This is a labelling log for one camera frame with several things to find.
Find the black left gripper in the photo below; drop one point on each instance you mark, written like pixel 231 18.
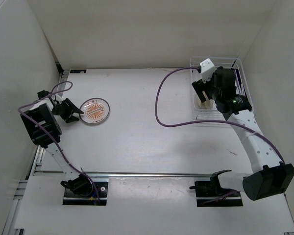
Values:
pixel 69 109

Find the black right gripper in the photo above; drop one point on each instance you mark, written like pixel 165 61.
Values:
pixel 199 86

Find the beige calligraphy plate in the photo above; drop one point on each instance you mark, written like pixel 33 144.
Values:
pixel 204 102

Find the orange sunburst pattern plate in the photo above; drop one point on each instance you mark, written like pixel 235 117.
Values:
pixel 95 111

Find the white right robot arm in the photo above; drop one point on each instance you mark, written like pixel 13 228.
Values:
pixel 270 174

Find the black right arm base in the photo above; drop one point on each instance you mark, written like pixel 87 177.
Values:
pixel 211 194

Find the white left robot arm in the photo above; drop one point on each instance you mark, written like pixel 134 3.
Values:
pixel 44 131

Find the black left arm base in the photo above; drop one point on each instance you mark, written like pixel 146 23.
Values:
pixel 83 192

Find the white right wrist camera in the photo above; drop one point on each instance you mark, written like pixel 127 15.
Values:
pixel 207 70

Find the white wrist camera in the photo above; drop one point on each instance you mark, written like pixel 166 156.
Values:
pixel 46 101
pixel 207 70

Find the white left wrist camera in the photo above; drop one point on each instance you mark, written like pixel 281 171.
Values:
pixel 46 101

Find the white wire dish rack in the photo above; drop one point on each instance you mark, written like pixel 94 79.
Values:
pixel 234 92

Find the aluminium table rail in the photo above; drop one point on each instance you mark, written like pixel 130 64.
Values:
pixel 133 174

